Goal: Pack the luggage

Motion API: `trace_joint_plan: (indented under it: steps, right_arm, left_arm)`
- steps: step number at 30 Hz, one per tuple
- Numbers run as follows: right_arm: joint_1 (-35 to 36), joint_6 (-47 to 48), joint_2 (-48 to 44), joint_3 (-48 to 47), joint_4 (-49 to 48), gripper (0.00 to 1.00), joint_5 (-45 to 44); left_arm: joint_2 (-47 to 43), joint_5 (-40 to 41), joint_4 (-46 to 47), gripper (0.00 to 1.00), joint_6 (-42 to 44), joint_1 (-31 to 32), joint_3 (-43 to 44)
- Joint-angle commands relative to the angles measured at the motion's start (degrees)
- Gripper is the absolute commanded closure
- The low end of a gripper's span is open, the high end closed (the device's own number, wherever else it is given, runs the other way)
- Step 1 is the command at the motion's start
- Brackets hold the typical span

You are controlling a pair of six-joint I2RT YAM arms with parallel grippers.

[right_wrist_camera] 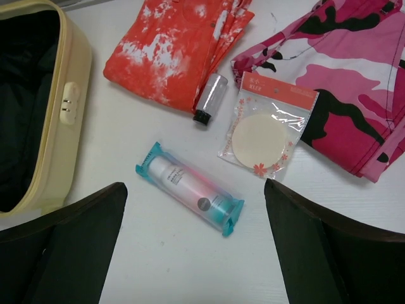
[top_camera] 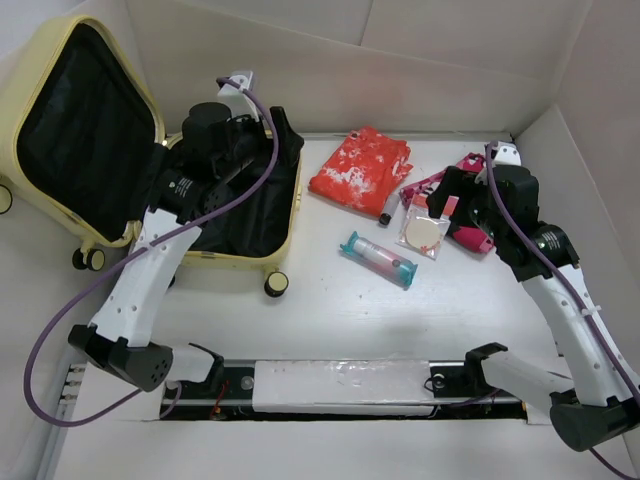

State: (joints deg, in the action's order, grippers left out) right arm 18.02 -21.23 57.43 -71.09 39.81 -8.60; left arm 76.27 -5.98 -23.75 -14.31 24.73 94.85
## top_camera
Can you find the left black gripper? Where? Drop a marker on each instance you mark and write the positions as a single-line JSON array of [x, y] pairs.
[[289, 141]]

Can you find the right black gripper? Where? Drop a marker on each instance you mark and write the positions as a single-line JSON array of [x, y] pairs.
[[458, 182]]

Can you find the pink camouflage cloth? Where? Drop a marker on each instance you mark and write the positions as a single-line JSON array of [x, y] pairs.
[[461, 230]]

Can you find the clear bag with cotton pads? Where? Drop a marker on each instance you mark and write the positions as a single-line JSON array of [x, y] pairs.
[[421, 232]]

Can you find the orange white tie-dye cloth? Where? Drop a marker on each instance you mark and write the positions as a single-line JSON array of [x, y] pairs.
[[363, 171]]

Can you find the lotion bottle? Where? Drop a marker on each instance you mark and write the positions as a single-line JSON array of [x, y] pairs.
[[392, 266]]

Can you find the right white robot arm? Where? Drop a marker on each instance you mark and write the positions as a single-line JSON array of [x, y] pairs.
[[600, 398]]

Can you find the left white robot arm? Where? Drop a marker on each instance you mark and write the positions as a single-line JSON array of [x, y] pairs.
[[228, 193]]

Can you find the small black-capped vial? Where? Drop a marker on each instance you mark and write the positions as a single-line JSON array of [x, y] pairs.
[[389, 209]]

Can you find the yellow hard-shell suitcase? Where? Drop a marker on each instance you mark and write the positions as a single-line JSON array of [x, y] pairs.
[[82, 140]]

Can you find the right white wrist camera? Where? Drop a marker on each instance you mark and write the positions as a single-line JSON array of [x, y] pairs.
[[498, 153]]

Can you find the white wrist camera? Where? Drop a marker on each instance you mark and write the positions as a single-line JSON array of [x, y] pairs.
[[232, 91], [498, 153]]

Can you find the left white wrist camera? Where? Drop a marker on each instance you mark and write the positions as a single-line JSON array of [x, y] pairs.
[[232, 91]]

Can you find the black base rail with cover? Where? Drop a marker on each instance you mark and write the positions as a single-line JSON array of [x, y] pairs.
[[342, 390]]

